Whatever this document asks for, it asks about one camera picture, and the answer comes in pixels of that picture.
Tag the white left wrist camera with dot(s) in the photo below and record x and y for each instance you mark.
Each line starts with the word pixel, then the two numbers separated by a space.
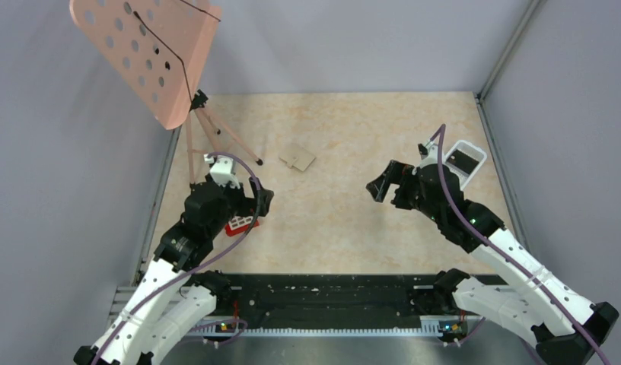
pixel 222 170

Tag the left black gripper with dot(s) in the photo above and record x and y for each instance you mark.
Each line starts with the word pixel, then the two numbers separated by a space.
pixel 257 205

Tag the beige card holder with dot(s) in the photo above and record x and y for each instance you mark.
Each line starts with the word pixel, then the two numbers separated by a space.
pixel 295 156

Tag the white perforated plastic basket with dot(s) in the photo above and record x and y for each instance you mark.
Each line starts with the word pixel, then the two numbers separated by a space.
pixel 472 150

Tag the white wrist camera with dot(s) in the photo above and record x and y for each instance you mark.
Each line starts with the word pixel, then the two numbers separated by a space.
pixel 222 170
pixel 430 153

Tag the black item in basket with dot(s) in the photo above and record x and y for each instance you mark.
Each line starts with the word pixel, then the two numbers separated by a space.
pixel 463 162

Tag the aluminium side rail left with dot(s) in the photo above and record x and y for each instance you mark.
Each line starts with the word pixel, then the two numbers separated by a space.
pixel 156 202

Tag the pink perforated music stand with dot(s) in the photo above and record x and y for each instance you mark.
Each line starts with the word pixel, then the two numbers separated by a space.
pixel 160 49

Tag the aluminium corner post right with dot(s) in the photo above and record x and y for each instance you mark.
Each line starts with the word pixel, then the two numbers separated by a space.
pixel 524 23

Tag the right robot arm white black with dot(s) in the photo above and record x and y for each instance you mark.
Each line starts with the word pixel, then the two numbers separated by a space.
pixel 562 326

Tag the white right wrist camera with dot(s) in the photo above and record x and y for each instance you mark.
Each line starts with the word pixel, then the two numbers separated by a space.
pixel 430 153

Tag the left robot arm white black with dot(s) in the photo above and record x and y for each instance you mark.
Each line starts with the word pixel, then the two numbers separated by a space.
pixel 147 329

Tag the aluminium frame rail front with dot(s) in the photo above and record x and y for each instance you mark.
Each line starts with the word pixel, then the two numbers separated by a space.
pixel 290 330

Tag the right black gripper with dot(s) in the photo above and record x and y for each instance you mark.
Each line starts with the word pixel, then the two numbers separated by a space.
pixel 398 173

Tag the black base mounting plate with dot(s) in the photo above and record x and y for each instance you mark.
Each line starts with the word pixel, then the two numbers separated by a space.
pixel 222 284

